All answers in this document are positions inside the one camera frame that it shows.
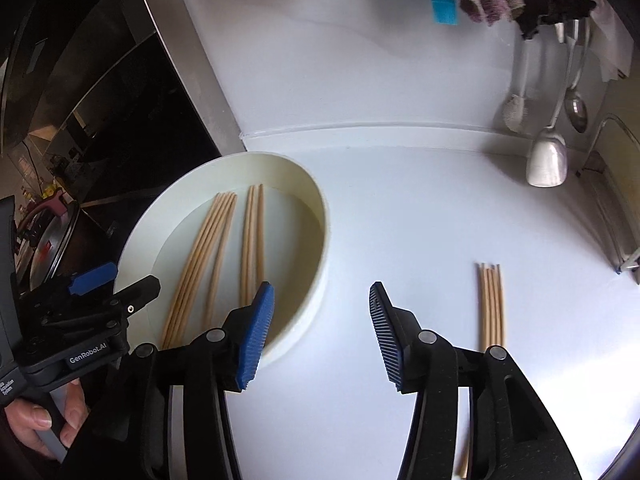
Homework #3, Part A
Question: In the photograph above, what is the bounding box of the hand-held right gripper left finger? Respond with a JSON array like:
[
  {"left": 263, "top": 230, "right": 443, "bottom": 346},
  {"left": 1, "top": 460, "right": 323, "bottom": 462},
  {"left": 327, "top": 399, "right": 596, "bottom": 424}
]
[{"left": 60, "top": 281, "right": 275, "bottom": 480}]

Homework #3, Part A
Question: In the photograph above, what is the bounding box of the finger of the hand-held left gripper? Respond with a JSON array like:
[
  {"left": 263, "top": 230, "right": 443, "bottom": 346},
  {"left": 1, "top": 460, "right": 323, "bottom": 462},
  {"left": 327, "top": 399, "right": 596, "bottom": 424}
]
[
  {"left": 22, "top": 262, "right": 119, "bottom": 307},
  {"left": 40, "top": 275, "right": 161, "bottom": 333}
]

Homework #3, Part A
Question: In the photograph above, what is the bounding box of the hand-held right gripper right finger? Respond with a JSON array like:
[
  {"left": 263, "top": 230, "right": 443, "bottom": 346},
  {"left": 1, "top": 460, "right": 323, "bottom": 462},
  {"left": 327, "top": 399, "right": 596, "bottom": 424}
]
[{"left": 369, "top": 281, "right": 578, "bottom": 480}]

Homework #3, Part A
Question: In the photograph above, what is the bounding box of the bundle of wooden chopsticks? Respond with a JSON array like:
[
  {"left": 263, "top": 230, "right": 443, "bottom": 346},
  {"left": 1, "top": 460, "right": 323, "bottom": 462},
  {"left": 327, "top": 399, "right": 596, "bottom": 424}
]
[{"left": 161, "top": 184, "right": 266, "bottom": 350}]

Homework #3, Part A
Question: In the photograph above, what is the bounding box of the single wooden chopstick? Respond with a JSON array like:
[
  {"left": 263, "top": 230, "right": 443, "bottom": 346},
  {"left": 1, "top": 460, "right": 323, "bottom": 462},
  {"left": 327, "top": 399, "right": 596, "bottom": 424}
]
[
  {"left": 457, "top": 262, "right": 489, "bottom": 479},
  {"left": 483, "top": 267, "right": 494, "bottom": 352},
  {"left": 488, "top": 265, "right": 500, "bottom": 350}
]

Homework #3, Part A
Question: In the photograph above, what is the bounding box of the round white plastic tub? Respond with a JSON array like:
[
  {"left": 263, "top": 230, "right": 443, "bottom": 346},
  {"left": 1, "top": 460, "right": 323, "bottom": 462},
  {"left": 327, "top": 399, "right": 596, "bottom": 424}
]
[{"left": 114, "top": 151, "right": 331, "bottom": 369}]

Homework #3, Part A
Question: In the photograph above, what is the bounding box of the person's left hand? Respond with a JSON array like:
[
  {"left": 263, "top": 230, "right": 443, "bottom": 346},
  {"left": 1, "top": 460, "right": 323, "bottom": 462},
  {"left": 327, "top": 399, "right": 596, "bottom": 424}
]
[{"left": 3, "top": 379, "right": 91, "bottom": 460}]

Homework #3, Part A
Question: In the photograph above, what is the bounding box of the black stovetop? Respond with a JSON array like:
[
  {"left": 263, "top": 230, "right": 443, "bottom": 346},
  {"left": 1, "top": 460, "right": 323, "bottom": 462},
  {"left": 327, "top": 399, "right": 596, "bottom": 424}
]
[{"left": 0, "top": 0, "right": 249, "bottom": 221}]

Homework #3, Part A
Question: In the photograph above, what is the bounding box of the steel spatula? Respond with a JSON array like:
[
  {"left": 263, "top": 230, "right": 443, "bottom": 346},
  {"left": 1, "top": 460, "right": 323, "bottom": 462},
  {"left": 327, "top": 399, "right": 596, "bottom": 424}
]
[{"left": 525, "top": 20, "right": 586, "bottom": 189}]

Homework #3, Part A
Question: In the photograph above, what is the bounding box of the steel cutting board rack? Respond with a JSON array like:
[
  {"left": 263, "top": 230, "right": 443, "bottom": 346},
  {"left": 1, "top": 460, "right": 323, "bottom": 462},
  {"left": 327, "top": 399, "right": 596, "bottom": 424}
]
[{"left": 575, "top": 112, "right": 640, "bottom": 286}]

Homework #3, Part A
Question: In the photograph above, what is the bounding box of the white dish brush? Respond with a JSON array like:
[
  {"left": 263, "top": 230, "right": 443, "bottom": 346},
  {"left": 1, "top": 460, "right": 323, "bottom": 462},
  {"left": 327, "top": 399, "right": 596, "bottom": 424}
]
[{"left": 501, "top": 35, "right": 532, "bottom": 134}]

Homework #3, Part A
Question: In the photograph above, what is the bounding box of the white cutting board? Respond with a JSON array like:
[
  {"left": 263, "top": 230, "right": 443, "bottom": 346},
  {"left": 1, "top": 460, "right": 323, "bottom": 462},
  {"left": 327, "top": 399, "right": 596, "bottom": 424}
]
[{"left": 597, "top": 125, "right": 640, "bottom": 267}]

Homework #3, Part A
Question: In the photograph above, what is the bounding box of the steel ladle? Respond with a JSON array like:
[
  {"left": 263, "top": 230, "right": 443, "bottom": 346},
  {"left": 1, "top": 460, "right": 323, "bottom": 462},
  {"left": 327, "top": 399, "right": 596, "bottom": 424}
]
[{"left": 563, "top": 20, "right": 590, "bottom": 135}]

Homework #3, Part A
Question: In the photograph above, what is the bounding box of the blue silicone scraper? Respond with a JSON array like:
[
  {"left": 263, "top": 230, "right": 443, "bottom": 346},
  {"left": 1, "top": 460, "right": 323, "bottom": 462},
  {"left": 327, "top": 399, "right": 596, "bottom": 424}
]
[{"left": 431, "top": 0, "right": 459, "bottom": 26}]

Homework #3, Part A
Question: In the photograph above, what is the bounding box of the black hanging cloth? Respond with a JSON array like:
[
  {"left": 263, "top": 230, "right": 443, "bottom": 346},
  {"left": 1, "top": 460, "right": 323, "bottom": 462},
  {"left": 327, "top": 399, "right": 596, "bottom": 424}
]
[{"left": 514, "top": 0, "right": 599, "bottom": 41}]

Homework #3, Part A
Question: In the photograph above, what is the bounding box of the steel pot with red handle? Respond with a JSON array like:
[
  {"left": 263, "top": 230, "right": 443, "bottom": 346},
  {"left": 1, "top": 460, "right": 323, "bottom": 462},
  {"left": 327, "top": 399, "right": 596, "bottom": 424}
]
[{"left": 15, "top": 187, "right": 84, "bottom": 292}]

